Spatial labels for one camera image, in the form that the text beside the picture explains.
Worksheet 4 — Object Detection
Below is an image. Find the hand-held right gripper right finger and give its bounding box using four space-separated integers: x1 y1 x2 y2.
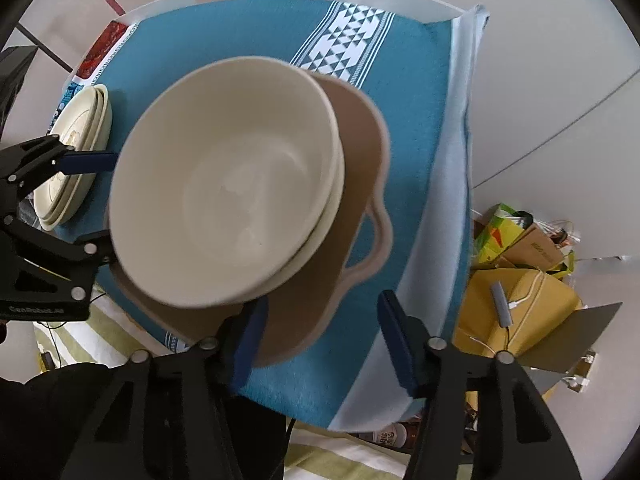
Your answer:
377 290 583 480

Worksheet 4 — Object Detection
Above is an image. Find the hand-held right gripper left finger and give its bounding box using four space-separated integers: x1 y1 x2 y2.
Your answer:
60 299 288 480

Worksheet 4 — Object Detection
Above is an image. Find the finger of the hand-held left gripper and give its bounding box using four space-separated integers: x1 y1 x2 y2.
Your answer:
0 212 117 307
0 135 118 211

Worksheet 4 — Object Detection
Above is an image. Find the large white plate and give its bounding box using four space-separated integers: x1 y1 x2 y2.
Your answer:
37 87 113 232

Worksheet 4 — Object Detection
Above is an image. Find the cream plate with cartoon print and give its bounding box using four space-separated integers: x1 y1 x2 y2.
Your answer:
34 85 107 223

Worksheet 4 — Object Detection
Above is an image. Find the plain white bowl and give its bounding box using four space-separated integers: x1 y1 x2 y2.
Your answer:
107 57 343 307

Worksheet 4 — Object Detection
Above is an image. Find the cream bowl with cartoon print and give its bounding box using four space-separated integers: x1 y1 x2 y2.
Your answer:
245 150 347 306

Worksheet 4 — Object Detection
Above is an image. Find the brown bowl with handles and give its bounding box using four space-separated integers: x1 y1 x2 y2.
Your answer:
107 70 392 367

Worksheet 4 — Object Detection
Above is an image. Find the white label bottle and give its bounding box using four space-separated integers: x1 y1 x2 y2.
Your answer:
367 422 418 448

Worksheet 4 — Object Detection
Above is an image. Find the black object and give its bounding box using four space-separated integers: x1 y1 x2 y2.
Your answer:
0 45 38 131

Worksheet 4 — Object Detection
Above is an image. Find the grey adapter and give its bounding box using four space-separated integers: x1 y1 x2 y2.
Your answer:
491 282 515 327

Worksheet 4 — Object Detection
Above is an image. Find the patterned table cover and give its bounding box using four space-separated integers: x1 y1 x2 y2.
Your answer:
50 20 141 126

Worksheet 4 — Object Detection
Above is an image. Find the green striped bedding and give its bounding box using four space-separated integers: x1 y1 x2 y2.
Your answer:
32 295 421 480

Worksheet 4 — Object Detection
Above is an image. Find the yellow bag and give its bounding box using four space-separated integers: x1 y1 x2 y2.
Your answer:
460 267 583 361

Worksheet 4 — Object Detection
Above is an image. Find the green and yellow box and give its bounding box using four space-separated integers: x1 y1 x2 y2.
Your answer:
472 203 533 268

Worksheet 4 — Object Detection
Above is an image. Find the brown cardboard box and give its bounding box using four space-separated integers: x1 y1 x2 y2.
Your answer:
502 222 576 273

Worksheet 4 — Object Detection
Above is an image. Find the grey cardboard flap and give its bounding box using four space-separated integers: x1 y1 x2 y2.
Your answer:
520 301 623 373

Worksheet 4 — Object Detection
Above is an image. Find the blue tablecloth with white pattern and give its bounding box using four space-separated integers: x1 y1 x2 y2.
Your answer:
52 0 488 433

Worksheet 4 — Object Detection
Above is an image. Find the black cable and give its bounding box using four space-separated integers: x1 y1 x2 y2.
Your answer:
284 416 297 466
15 22 76 73

